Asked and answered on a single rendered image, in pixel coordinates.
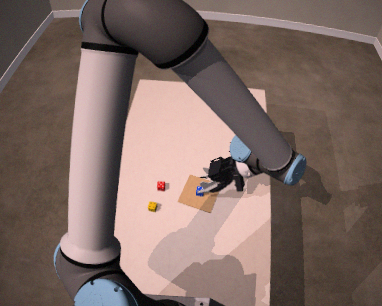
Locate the yellow die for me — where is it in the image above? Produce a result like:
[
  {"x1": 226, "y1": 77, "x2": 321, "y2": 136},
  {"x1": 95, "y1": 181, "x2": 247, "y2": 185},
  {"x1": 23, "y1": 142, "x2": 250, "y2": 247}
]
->
[{"x1": 148, "y1": 201, "x2": 157, "y2": 212}]

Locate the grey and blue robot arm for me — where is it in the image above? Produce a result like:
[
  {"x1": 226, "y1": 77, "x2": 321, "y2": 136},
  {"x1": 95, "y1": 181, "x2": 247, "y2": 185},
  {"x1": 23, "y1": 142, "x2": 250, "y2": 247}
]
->
[{"x1": 54, "y1": 0, "x2": 307, "y2": 306}]

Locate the brown square mat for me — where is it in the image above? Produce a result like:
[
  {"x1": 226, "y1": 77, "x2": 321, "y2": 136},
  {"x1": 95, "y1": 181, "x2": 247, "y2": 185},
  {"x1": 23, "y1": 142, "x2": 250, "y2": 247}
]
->
[{"x1": 177, "y1": 175, "x2": 219, "y2": 213}]

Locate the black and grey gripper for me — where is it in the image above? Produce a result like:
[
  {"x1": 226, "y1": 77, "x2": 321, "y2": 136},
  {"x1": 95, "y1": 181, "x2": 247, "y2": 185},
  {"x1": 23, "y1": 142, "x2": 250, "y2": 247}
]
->
[{"x1": 197, "y1": 156, "x2": 242, "y2": 193}]

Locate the red die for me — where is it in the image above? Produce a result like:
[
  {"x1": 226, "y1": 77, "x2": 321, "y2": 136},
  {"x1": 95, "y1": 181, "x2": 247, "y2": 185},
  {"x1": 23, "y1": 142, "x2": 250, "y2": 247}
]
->
[{"x1": 157, "y1": 181, "x2": 165, "y2": 191}]

